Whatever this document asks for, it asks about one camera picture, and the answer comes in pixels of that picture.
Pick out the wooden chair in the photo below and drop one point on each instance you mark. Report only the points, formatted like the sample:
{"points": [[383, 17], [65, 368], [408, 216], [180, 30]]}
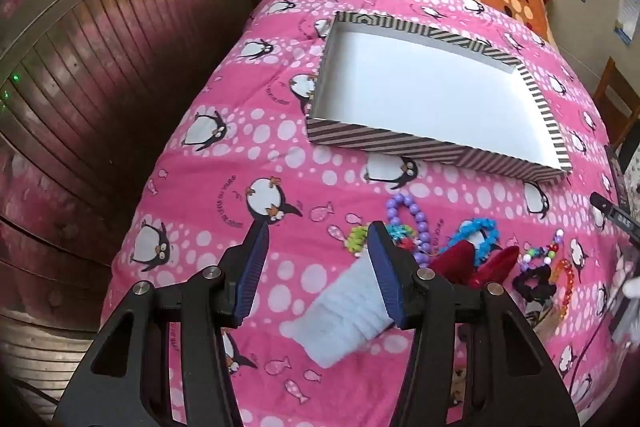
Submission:
{"points": [[617, 97]]}

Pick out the wooden wardrobe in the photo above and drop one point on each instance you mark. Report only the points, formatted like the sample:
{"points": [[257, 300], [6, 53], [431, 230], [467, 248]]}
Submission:
{"points": [[110, 107]]}

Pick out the striped cardboard box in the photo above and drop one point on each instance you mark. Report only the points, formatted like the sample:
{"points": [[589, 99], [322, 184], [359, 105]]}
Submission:
{"points": [[425, 107]]}

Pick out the person's right hand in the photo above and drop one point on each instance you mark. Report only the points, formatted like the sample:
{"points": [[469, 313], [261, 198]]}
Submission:
{"points": [[631, 284]]}

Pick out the wall paper notice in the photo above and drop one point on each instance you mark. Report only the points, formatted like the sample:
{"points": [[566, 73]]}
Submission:
{"points": [[627, 7]]}

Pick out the light blue fuzzy scrunchie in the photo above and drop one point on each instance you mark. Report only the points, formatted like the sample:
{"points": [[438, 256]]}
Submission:
{"points": [[340, 312]]}

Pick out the red bow hair clip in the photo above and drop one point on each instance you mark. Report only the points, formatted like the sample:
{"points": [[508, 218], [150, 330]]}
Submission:
{"points": [[452, 263]]}

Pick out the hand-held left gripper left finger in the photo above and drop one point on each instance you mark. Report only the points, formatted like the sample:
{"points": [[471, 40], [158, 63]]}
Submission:
{"points": [[252, 267]]}

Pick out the black scrunchie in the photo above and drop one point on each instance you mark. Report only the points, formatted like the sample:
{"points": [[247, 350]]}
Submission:
{"points": [[537, 290]]}

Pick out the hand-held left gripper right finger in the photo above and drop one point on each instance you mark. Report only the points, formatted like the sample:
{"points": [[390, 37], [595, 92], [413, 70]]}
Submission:
{"points": [[385, 277]]}

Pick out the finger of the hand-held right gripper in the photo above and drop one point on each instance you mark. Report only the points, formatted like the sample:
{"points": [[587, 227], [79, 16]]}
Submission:
{"points": [[614, 169], [612, 213]]}

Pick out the pink penguin blanket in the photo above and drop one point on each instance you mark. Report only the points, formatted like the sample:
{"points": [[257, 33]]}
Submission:
{"points": [[300, 147]]}

